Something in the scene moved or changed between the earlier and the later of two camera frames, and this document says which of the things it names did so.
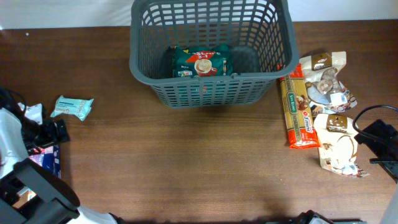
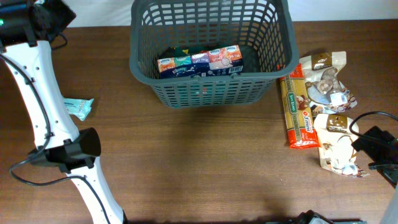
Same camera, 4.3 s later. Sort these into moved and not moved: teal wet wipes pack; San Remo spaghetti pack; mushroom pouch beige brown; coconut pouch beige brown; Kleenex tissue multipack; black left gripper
Moved: black left gripper; Kleenex tissue multipack
Not moved: coconut pouch beige brown; teal wet wipes pack; mushroom pouch beige brown; San Remo spaghetti pack
